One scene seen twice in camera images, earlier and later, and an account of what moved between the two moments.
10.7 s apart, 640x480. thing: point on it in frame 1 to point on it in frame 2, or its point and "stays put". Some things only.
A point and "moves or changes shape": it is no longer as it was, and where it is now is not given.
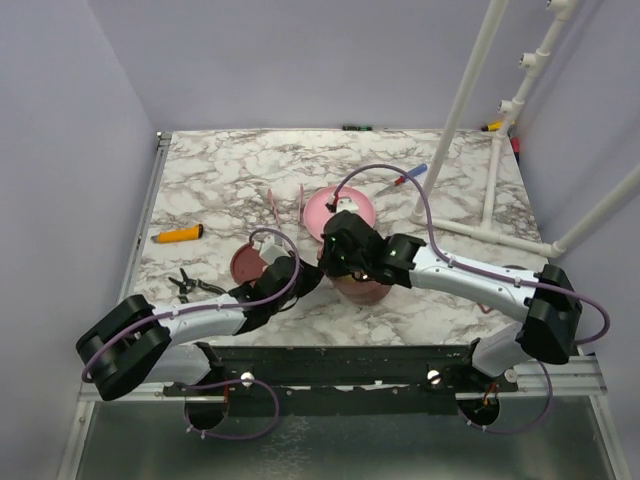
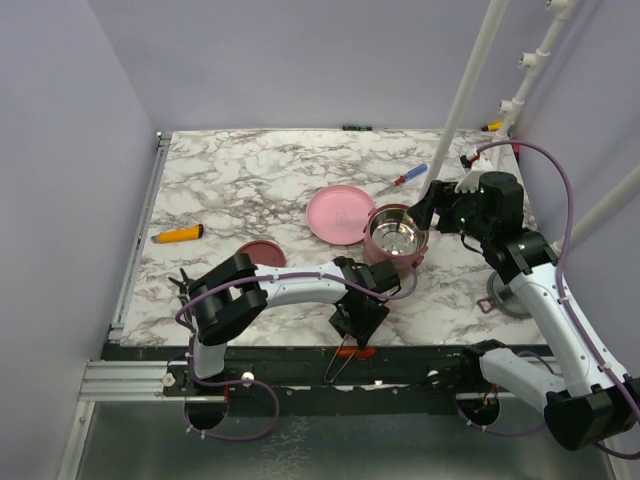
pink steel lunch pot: (347, 283) moves or changes shape
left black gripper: (310, 277) to (361, 331)
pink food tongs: (301, 205) to (333, 359)
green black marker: (356, 128) stays put
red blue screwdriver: (411, 173) stays put
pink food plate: (316, 213) stays put
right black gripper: (328, 264) to (443, 194)
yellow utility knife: (185, 234) stays put
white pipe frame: (556, 13) stays put
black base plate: (349, 380) stays put
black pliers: (187, 285) stays put
